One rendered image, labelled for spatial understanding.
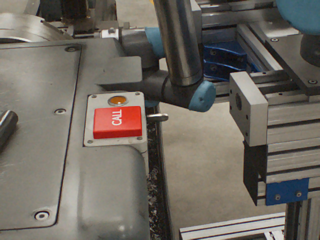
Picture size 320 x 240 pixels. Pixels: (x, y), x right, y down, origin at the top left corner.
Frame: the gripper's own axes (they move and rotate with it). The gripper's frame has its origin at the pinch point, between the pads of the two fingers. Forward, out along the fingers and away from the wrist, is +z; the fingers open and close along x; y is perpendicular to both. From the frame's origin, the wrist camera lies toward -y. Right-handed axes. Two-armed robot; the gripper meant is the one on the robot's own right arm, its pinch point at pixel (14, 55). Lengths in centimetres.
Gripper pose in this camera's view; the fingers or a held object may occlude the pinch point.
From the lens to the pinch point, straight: 147.8
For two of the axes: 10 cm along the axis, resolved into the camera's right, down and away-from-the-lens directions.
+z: -10.0, 0.6, -0.2
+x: -0.5, -8.6, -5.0
